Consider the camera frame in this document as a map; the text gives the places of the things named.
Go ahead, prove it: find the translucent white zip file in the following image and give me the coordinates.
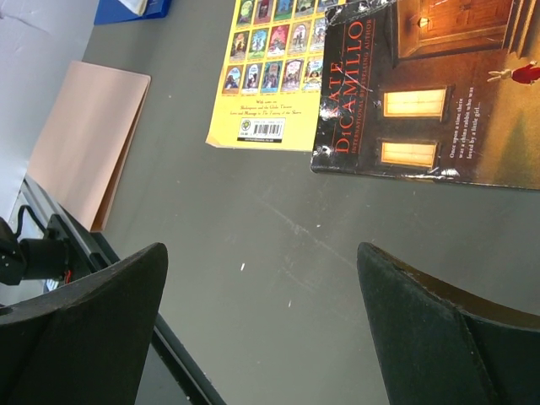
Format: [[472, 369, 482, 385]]
[[119, 0, 148, 16]]

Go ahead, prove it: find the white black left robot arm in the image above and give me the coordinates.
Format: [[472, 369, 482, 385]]
[[1, 205, 73, 286]]

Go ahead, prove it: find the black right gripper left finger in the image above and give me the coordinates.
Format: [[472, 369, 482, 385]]
[[1, 243, 168, 404]]

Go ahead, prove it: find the yellow Shakespeare paperback book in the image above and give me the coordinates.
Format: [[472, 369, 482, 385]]
[[206, 0, 336, 152]]

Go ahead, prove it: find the black red-lettered glossy book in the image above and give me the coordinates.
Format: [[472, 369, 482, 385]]
[[310, 0, 539, 190]]

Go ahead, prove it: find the blue folder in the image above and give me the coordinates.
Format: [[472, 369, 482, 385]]
[[94, 0, 172, 25]]

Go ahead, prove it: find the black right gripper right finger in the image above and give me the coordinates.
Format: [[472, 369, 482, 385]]
[[357, 242, 539, 404]]

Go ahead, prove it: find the pink brown flat folder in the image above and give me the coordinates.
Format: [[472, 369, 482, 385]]
[[27, 62, 151, 232]]

